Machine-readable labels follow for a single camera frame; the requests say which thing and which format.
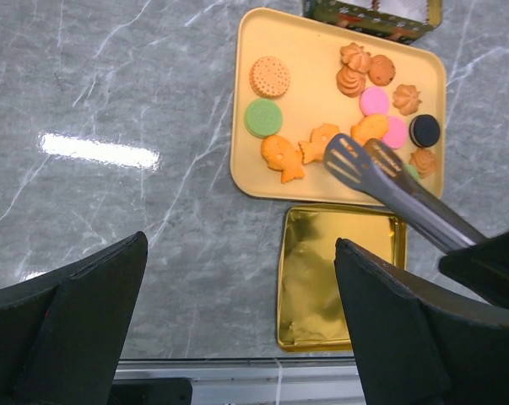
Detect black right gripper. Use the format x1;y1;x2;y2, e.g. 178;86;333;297
438;231;509;310

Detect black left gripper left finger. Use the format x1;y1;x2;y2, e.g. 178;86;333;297
0;232;148;404

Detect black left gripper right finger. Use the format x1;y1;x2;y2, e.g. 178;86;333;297
334;239;509;404

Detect gold tin lid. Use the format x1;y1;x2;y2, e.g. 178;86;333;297
276;203;407;352

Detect metal serving tongs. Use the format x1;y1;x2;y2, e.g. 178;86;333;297
323;133;487;253

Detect orange fish cookie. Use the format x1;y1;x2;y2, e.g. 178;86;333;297
350;114;389;145
261;135;305;184
298;123;340;165

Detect green sandwich cookie right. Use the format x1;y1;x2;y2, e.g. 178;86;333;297
405;164;420;181

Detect green sandwich cookie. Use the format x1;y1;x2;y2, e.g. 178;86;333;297
405;164;420;181
244;98;283;138

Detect small swirl cookie right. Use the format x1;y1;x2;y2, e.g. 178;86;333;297
409;148;436;179

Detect black sandwich cookie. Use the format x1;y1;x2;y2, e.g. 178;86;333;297
409;114;441;148

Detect pink sandwich cookie lower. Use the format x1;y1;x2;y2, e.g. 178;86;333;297
382;116;409;149

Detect pink sandwich cookie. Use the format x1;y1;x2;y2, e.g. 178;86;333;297
359;86;390;116
382;116;409;149

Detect tan flower cookie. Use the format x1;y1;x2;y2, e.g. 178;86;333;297
393;84;422;116

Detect pink sandwich cookie upper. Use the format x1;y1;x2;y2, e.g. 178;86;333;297
359;86;390;116

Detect chocolate chip cookie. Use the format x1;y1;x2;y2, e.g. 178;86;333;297
368;55;396;86

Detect brown swirl cookie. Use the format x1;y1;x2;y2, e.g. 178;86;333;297
336;66;366;98

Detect flower cookie top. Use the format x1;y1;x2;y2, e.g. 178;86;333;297
339;42;372;73

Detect green cookie tin box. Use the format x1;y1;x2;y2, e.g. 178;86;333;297
302;0;443;45

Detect yellow plastic tray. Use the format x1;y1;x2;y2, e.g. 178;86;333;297
230;8;447;206

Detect green sandwich cookie left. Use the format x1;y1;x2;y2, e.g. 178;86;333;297
244;98;283;138

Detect dotted sandwich cookie left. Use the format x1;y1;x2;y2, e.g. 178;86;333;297
249;56;290;99

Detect aluminium rail frame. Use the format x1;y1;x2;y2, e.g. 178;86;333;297
114;357;366;404

